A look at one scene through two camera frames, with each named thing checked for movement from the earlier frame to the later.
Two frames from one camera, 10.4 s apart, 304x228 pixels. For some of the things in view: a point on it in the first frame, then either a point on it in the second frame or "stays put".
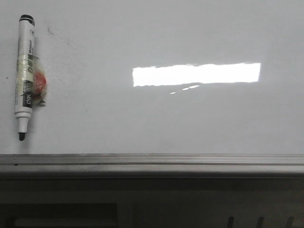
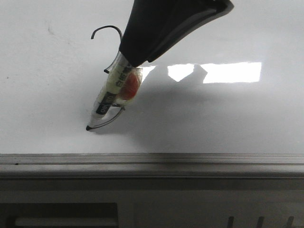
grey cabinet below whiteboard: [151, 202] stays put
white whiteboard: [158, 77] stays put
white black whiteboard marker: [31, 84] → [121, 88]
